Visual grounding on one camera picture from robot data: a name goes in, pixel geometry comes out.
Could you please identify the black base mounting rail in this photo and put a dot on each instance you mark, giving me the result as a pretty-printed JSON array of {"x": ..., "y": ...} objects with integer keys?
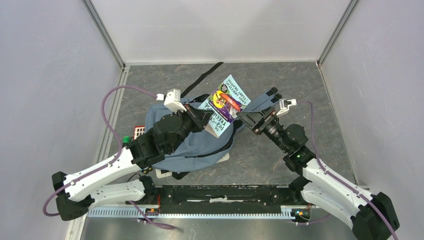
[{"x": 223, "y": 199}]

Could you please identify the red window toy block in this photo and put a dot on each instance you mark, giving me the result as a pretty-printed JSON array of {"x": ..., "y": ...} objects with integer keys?
[{"x": 138, "y": 130}]

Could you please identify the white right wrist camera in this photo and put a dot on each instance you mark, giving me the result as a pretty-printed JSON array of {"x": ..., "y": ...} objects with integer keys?
[{"x": 284, "y": 106}]

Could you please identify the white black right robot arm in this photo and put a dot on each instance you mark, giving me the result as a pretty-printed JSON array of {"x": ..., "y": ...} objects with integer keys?
[{"x": 369, "y": 216}]

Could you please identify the green cap marker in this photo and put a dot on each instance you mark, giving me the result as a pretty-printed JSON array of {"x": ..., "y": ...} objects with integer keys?
[{"x": 126, "y": 140}]

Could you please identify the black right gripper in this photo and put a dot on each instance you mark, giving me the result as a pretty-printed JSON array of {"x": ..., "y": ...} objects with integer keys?
[{"x": 253, "y": 119}]

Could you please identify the black white chessboard mat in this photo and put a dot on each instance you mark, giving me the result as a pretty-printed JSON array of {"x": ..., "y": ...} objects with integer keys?
[{"x": 160, "y": 174}]

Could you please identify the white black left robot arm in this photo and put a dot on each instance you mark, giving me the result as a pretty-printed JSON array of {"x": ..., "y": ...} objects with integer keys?
[{"x": 73, "y": 192}]

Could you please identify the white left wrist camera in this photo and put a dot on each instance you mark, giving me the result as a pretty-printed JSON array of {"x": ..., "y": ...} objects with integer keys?
[{"x": 172, "y": 100}]

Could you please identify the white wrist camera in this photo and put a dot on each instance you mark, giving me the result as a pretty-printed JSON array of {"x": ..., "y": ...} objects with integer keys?
[
  {"x": 172, "y": 100},
  {"x": 284, "y": 106}
]

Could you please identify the blue owl toy figure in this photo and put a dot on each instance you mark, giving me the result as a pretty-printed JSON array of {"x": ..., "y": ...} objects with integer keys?
[{"x": 147, "y": 170}]

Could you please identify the light blue treehouse book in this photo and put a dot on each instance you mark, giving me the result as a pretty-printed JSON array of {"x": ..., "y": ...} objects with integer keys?
[{"x": 225, "y": 101}]

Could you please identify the blue grey backpack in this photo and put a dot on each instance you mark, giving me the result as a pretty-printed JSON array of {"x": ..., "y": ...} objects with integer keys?
[{"x": 201, "y": 150}]

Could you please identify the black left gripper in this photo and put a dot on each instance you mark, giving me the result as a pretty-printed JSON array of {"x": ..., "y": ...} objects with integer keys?
[{"x": 200, "y": 117}]

